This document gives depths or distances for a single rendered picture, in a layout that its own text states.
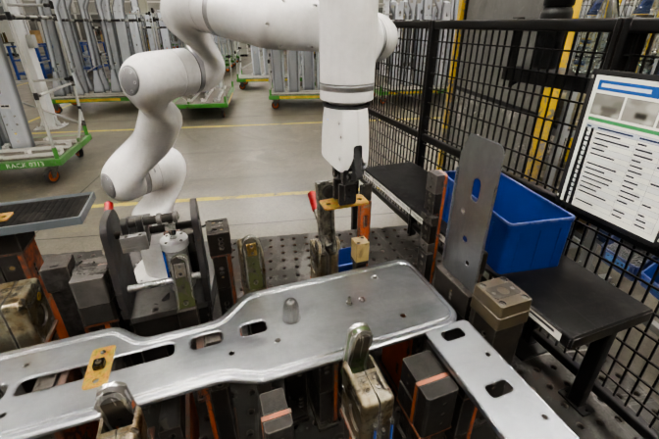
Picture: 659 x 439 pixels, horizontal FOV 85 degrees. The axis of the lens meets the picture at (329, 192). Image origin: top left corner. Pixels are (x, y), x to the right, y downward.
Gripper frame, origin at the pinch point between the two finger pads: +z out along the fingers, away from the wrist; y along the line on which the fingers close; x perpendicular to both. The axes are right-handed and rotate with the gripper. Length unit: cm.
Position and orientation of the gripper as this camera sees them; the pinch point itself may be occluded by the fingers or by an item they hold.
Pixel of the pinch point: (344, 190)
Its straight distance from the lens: 63.6
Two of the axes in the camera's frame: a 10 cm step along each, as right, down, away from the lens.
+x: 9.4, -1.4, 3.1
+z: 0.0, 9.0, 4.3
